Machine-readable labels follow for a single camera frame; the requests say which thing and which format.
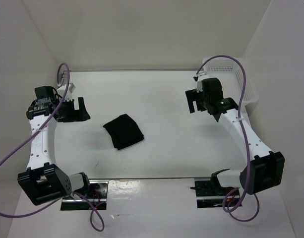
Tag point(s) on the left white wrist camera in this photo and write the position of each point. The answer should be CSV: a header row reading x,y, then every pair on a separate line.
x,y
66,91

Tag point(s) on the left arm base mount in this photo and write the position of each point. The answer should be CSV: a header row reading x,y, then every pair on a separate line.
x,y
97,195

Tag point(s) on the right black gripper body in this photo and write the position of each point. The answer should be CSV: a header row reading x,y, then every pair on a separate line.
x,y
206,100

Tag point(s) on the black skirt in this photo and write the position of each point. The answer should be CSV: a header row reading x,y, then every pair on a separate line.
x,y
124,132

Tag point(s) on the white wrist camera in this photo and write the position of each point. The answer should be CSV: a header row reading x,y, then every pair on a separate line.
x,y
198,79
66,91

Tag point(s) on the white plastic perforated basket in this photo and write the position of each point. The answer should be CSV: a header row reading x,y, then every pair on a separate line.
x,y
235,79

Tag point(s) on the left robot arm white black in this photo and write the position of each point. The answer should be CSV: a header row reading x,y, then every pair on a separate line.
x,y
43,181

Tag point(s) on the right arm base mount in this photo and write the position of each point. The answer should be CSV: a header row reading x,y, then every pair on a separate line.
x,y
206,195

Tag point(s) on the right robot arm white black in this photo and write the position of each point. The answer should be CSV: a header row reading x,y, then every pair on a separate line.
x,y
264,168

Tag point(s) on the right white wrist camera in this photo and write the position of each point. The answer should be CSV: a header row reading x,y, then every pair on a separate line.
x,y
198,79

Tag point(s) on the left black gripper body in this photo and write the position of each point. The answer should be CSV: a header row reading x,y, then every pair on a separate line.
x,y
66,112

